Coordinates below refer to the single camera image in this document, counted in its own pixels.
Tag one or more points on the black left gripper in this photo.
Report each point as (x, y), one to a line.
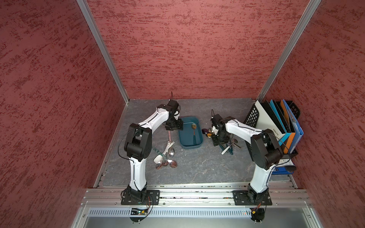
(178, 126)

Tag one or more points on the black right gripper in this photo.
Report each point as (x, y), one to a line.
(216, 142)

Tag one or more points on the gold spoon green handle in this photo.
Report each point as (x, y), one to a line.
(194, 126)

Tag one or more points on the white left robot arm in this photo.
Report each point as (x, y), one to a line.
(138, 144)

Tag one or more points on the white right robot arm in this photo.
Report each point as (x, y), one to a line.
(264, 149)

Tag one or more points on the purple metal spoon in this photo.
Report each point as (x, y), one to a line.
(206, 131)

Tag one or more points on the teal plastic storage box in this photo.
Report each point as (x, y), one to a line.
(186, 135)

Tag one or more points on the blue box under rack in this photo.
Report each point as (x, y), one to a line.
(284, 170)

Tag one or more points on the black mesh file rack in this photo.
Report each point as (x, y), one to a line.
(251, 120)

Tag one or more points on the white folder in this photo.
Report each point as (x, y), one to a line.
(267, 118)

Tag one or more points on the teal folder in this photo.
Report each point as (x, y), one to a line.
(280, 117)

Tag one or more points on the orange folder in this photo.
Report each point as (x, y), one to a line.
(291, 131)

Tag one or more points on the blue binder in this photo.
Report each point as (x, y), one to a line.
(293, 113)

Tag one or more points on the gold spoon white handle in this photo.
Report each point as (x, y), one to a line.
(227, 148)

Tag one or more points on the green patterned spoon handle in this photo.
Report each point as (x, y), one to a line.
(159, 153)

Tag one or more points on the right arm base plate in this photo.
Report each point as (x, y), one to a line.
(251, 198)

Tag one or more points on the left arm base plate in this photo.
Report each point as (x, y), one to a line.
(146, 197)

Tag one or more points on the aluminium front rail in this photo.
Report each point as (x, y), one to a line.
(204, 197)

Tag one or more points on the left aluminium corner post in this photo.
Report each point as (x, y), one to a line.
(85, 9)

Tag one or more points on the aluminium corner post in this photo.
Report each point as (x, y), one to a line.
(296, 34)
(85, 9)

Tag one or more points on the right aluminium corner post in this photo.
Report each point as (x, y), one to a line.
(296, 34)

